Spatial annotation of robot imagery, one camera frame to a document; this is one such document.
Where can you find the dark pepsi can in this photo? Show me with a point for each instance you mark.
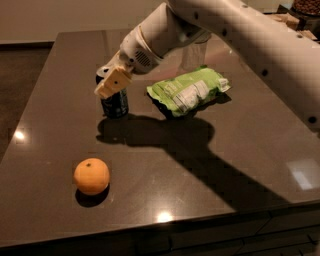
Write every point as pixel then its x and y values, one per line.
pixel 115 106

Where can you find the white napkin packets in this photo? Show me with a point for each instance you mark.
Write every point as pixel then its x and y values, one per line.
pixel 287 19

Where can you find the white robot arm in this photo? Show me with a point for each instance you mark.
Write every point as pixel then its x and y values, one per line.
pixel 288 63

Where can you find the dark snack jar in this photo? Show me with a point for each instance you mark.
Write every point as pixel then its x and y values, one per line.
pixel 307 7

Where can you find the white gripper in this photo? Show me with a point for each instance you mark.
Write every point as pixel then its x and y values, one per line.
pixel 135 53

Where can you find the orange fruit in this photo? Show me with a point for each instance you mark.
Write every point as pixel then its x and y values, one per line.
pixel 91 176

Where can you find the green chip bag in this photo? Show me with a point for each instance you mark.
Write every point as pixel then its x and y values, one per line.
pixel 186 92

